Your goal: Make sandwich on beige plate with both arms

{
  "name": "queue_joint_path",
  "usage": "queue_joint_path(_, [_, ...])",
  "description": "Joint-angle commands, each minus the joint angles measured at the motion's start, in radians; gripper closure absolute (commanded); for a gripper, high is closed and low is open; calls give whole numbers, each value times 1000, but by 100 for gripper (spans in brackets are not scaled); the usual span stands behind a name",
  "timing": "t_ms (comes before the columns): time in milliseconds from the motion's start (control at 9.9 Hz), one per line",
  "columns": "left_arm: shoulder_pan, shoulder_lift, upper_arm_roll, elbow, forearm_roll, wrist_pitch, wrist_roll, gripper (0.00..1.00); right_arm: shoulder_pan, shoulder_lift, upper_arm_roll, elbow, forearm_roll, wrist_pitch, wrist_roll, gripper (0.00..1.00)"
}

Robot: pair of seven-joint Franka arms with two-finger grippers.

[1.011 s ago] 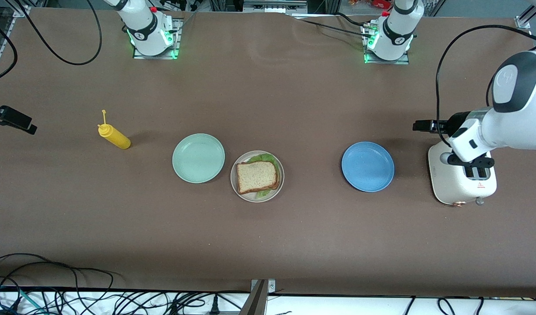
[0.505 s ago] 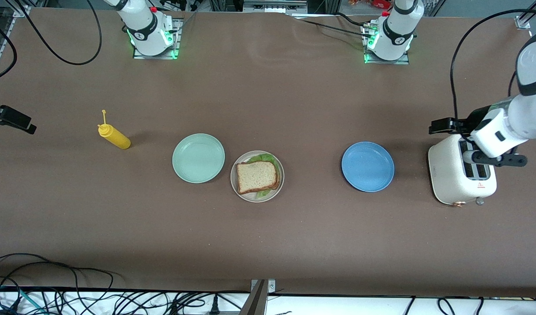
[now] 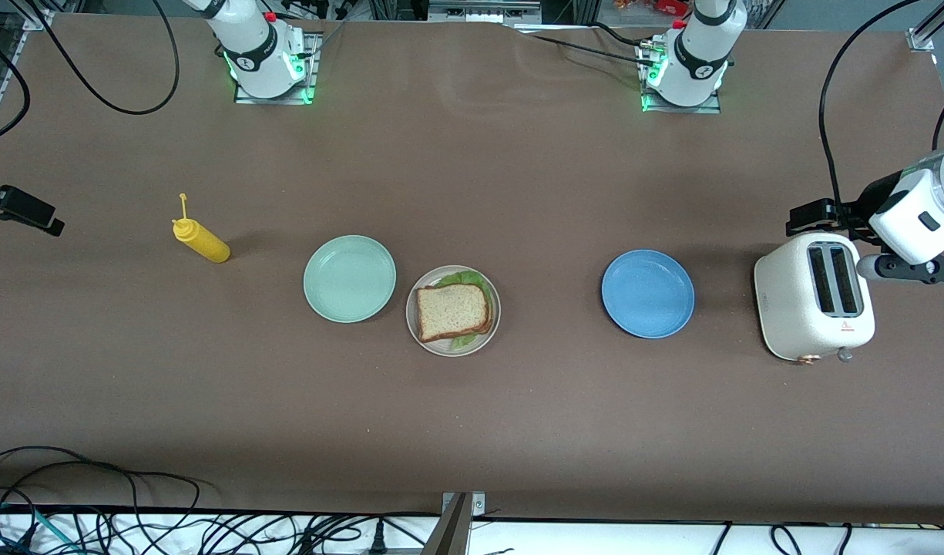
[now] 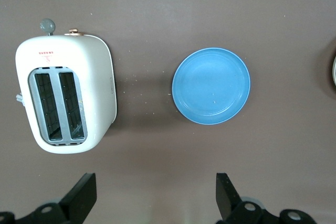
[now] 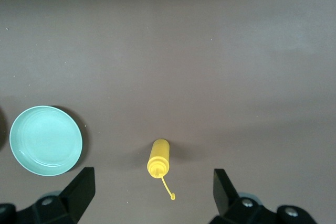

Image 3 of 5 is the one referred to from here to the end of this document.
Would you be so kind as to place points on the green lettuce leaf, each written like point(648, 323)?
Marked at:
point(464, 276)

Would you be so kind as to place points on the beige plate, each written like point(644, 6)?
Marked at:
point(412, 308)

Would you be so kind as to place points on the aluminium profile post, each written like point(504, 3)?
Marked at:
point(450, 532)

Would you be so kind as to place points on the red orange object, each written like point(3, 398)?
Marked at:
point(664, 6)

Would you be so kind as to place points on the small metal bracket plate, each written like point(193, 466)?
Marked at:
point(478, 505)

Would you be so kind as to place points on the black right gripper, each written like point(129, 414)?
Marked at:
point(1, 202)

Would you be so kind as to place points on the yellow mustard squeeze bottle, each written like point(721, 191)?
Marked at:
point(209, 248)

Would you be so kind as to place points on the brown bread slice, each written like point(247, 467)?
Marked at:
point(452, 311)

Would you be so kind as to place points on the aluminium table frame rail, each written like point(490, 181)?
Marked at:
point(36, 17)
point(922, 37)

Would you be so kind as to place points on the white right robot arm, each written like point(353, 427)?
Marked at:
point(256, 46)

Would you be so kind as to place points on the grey metal box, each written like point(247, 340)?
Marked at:
point(479, 11)

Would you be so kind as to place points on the black power plug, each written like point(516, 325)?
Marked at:
point(377, 539)

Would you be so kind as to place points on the blue plate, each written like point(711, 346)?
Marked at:
point(647, 294)

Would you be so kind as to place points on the mint green plate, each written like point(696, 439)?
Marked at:
point(348, 279)

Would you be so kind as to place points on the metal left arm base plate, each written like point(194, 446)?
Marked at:
point(680, 109)

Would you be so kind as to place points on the white toaster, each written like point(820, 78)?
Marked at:
point(795, 308)

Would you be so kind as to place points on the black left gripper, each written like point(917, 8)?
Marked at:
point(871, 197)

